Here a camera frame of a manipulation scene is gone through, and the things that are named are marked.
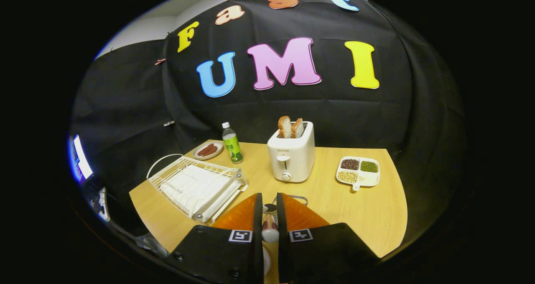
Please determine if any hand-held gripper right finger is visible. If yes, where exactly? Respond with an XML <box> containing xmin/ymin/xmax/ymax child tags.
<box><xmin>276</xmin><ymin>192</ymin><xmax>381</xmax><ymax>284</ymax></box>

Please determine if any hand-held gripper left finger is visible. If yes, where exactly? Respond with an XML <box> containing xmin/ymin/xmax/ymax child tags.
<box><xmin>171</xmin><ymin>192</ymin><xmax>265</xmax><ymax>284</ymax></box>

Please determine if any pink handled metal spoon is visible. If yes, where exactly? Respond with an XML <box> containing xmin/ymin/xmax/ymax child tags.
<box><xmin>262</xmin><ymin>203</ymin><xmax>280</xmax><ymax>243</ymax></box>

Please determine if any metal wire basket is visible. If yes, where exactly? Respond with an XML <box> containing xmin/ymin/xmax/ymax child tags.
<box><xmin>273</xmin><ymin>194</ymin><xmax>309</xmax><ymax>206</ymax></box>

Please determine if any white wire dish rack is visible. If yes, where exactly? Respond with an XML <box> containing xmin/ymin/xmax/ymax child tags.
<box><xmin>146</xmin><ymin>154</ymin><xmax>249</xmax><ymax>225</ymax></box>

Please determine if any white toaster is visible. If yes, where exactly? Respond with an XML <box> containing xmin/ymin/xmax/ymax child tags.
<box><xmin>267</xmin><ymin>121</ymin><xmax>316</xmax><ymax>183</ymax></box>

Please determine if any green label drink bottle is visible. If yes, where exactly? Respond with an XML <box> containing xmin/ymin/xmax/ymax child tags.
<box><xmin>222</xmin><ymin>122</ymin><xmax>244</xmax><ymax>164</ymax></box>

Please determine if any small beige saucer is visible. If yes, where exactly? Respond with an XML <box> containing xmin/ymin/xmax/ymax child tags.
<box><xmin>192</xmin><ymin>141</ymin><xmax>224</xmax><ymax>161</ymax></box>

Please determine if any white divided snack tray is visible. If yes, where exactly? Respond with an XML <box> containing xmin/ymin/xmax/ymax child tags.
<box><xmin>336</xmin><ymin>156</ymin><xmax>381</xmax><ymax>191</ymax></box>

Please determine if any black backdrop cloth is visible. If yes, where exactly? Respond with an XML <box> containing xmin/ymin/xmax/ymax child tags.
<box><xmin>69</xmin><ymin>0</ymin><xmax>466</xmax><ymax>234</ymax></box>

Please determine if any lit computer monitor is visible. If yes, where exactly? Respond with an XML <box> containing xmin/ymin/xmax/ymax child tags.
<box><xmin>68</xmin><ymin>134</ymin><xmax>93</xmax><ymax>184</ymax></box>

